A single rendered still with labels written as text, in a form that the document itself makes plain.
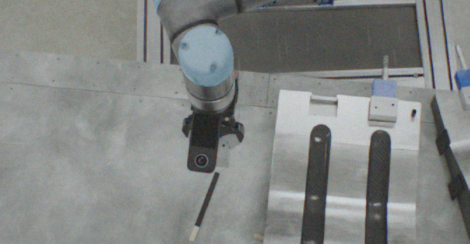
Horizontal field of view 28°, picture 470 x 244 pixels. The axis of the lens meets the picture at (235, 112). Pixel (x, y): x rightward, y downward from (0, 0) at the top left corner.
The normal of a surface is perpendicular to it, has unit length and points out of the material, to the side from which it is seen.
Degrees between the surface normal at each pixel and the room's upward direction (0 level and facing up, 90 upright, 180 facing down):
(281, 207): 21
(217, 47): 1
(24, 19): 0
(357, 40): 0
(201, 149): 32
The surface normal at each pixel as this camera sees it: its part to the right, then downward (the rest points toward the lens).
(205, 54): -0.03, -0.37
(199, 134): -0.05, 0.18
